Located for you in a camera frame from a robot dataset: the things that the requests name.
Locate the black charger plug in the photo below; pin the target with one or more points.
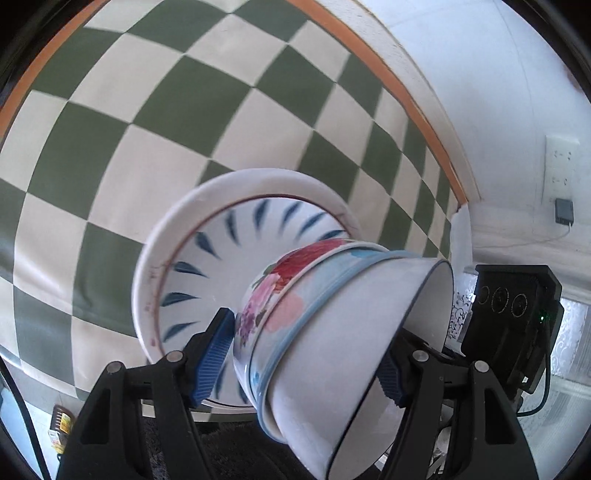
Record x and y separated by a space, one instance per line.
564 211

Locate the white bowl with blue rim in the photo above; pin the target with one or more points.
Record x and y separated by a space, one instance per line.
341 369

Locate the white wall socket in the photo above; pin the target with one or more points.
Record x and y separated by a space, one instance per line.
562 157

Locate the white plate with blue marks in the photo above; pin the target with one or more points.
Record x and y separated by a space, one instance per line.
161 230

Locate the red floral bowl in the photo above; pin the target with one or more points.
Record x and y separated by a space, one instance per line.
258 300

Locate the yellow packet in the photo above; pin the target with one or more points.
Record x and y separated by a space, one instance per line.
62 427

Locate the white lace curtain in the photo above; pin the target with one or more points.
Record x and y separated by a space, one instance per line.
572 337

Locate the blue leaf pattern plate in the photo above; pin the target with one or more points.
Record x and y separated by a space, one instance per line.
240 249

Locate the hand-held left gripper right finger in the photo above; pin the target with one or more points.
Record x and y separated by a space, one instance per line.
391 381

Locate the green checkered tablecloth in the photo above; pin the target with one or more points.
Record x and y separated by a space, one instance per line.
115 152

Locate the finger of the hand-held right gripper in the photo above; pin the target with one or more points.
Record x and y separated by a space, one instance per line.
445 351

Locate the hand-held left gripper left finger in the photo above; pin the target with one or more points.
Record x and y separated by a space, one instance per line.
210 364

